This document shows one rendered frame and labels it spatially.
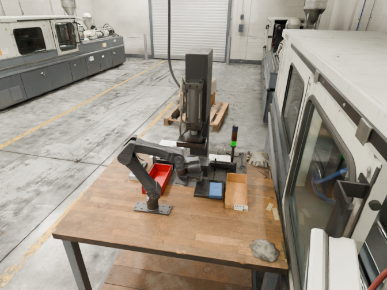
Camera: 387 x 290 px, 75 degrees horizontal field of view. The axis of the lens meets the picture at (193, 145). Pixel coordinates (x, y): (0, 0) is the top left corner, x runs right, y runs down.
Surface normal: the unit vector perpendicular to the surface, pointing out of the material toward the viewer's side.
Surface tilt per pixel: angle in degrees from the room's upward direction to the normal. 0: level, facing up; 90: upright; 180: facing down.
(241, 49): 90
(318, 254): 7
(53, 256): 0
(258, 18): 90
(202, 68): 90
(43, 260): 0
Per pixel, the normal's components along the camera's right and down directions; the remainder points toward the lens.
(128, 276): 0.01, -0.88
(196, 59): -0.17, 0.47
